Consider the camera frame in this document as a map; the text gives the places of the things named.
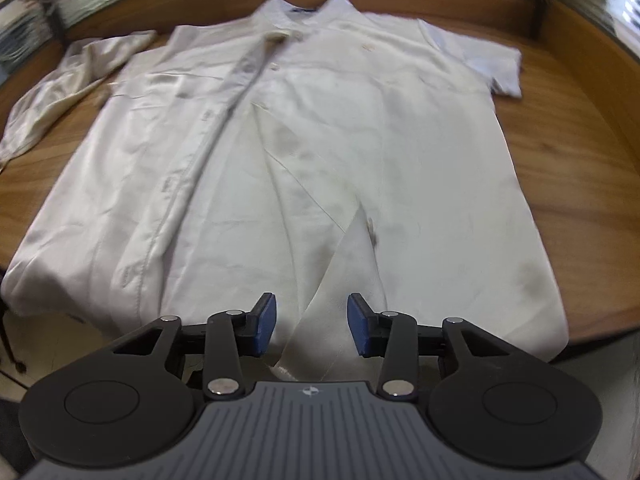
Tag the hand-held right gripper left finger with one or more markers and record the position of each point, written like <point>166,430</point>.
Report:
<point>265,322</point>

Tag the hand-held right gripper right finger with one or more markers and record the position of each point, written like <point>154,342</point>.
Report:
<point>357,322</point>

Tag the white short-sleeved shirt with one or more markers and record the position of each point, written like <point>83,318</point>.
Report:
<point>350,135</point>

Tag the cream satin garment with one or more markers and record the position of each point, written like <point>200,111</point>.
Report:
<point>55,95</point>

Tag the short striped glass side partition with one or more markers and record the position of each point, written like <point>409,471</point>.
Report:
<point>610,5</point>

